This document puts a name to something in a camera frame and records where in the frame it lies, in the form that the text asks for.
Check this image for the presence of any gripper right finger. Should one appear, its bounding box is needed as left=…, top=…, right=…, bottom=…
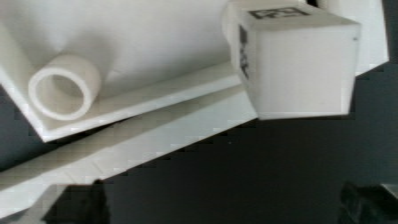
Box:
left=338, top=182, right=398, bottom=224

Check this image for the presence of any white square tabletop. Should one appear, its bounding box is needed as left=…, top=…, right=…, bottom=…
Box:
left=0, top=0, right=389, bottom=141

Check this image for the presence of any white U-shaped fence wall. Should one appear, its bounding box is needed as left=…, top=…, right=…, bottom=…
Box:
left=0, top=86, right=256, bottom=218

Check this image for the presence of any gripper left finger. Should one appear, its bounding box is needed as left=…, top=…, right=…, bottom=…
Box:
left=11, top=183, right=112, bottom=224

